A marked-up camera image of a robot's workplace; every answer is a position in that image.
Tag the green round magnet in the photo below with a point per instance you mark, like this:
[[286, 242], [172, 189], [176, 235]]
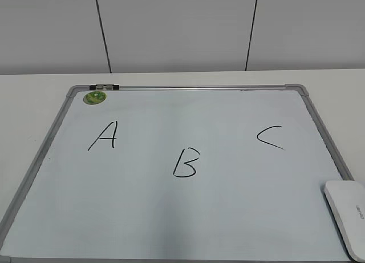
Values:
[[93, 98]]

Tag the white board eraser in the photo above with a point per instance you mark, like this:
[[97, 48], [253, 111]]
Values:
[[346, 200]]

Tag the white board with grey frame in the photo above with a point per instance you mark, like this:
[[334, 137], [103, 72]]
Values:
[[206, 174]]

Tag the black and silver frame clip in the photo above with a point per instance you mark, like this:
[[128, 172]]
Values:
[[104, 87]]

